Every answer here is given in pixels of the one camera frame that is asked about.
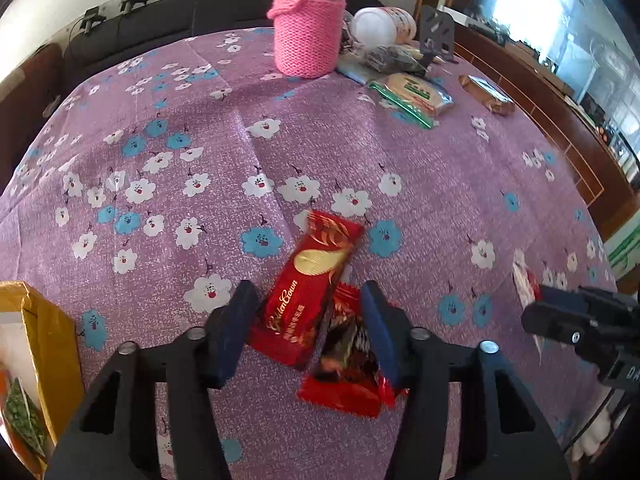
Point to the white gloved right hand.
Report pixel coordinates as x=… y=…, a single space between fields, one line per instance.
x=594 y=437

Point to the red brown sugar candy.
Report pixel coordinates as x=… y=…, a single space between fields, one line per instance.
x=347 y=377

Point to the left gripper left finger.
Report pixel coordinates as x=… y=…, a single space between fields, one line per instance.
x=201 y=359

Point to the black leather sofa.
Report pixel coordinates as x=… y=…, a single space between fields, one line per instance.
x=152 y=26

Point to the dark tea bag packet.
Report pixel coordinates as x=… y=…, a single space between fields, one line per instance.
x=391 y=60

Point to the round cracker packet green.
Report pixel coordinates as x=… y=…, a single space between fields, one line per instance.
x=417 y=98

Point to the green candy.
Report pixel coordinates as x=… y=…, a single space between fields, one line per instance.
x=25 y=418

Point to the black phone stand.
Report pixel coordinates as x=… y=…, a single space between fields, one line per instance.
x=436 y=35

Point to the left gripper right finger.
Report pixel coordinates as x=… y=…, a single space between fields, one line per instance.
x=411 y=358

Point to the television screen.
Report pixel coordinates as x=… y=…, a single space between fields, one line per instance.
x=585 y=45

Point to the maroon armchair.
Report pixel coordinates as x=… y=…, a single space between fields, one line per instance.
x=25 y=94

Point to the purple floral tablecloth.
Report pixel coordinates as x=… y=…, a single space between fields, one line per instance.
x=161 y=183

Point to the wooden tv cabinet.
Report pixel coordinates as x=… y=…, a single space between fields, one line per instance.
x=603 y=161

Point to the brown snack bar packet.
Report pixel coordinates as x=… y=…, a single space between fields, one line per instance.
x=489 y=96

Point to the white red candy sachet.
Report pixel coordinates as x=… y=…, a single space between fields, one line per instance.
x=525 y=282

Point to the red golden crown wafer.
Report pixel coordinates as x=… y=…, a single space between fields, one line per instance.
x=287 y=324

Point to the pink knit-sleeved bottle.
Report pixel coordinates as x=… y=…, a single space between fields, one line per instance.
x=307 y=36

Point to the white plastic jar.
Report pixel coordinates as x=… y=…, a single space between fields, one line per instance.
x=383 y=26

